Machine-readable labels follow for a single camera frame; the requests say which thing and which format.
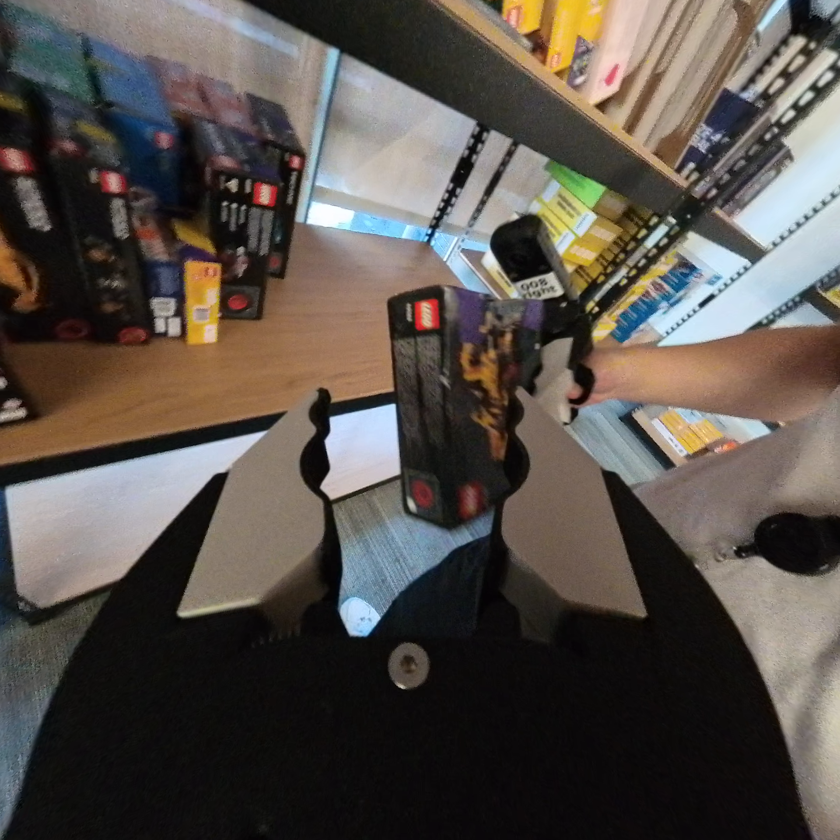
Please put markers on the black toy box red logo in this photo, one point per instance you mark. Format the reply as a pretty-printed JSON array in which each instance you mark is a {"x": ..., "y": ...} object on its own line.
[{"x": 282, "y": 184}]

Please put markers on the black orange toy box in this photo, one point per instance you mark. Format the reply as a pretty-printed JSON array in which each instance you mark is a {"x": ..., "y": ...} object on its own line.
[{"x": 26, "y": 229}]

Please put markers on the small black yellow toy box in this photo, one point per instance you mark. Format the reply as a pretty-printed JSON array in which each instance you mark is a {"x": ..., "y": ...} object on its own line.
[{"x": 453, "y": 407}]

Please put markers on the brown cardboard box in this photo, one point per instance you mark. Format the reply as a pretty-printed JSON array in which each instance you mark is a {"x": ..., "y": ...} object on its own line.
[{"x": 695, "y": 79}]

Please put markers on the large yellow toy box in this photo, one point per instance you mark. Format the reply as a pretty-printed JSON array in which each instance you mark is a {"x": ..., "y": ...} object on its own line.
[{"x": 522, "y": 13}]

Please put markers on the pale pink box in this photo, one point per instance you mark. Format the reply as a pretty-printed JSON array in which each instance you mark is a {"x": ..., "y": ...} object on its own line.
[{"x": 617, "y": 52}]

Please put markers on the person's right hand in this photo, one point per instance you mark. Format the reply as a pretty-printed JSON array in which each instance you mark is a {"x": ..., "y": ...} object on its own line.
[{"x": 607, "y": 377}]

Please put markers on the dark blue toy box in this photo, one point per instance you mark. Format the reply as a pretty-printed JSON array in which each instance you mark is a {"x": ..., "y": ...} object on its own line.
[{"x": 138, "y": 118}]

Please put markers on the white rack side panel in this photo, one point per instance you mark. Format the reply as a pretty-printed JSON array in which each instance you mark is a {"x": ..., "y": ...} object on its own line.
[{"x": 98, "y": 525}]

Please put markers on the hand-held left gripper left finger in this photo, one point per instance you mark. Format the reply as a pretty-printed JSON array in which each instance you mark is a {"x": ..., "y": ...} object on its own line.
[{"x": 262, "y": 531}]

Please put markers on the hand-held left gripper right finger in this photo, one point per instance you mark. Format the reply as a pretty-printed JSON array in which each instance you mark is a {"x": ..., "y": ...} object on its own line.
[{"x": 571, "y": 531}]

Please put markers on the small blue white toy box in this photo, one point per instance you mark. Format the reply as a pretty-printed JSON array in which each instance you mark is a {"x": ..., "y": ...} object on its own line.
[{"x": 161, "y": 282}]

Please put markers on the black blue truck toy box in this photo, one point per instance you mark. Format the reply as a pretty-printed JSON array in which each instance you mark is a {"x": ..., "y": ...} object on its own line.
[{"x": 236, "y": 229}]

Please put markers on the stack of yellow boxes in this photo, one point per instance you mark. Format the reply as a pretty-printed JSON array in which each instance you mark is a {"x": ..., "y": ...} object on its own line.
[{"x": 577, "y": 223}]

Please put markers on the low shelf of yellow boxes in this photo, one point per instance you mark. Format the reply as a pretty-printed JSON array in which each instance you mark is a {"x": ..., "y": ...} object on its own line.
[{"x": 695, "y": 433}]

